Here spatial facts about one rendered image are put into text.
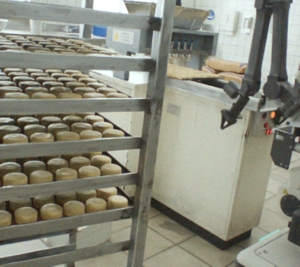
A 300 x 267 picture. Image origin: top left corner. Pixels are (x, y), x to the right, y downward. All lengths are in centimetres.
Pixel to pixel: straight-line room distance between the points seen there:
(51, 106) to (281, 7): 115
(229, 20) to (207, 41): 416
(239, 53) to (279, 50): 529
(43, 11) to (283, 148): 133
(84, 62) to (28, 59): 11
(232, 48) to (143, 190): 623
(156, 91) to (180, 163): 159
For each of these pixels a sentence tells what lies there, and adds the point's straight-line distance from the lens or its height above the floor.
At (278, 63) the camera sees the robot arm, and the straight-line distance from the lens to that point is 172.
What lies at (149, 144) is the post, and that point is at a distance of 90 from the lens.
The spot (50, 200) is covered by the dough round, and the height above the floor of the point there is 79.
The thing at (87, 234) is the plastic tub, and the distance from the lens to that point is 219.
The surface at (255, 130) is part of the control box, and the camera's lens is 213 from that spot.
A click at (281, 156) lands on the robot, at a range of 187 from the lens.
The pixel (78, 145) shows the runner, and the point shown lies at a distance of 86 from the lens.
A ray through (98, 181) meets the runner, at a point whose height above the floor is 88.
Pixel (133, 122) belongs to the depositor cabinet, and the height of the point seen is 60.
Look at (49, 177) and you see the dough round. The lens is 91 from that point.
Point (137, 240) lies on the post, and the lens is 100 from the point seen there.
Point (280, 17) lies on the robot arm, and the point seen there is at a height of 130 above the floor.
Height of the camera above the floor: 125
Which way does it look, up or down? 15 degrees down
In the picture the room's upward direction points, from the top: 7 degrees clockwise
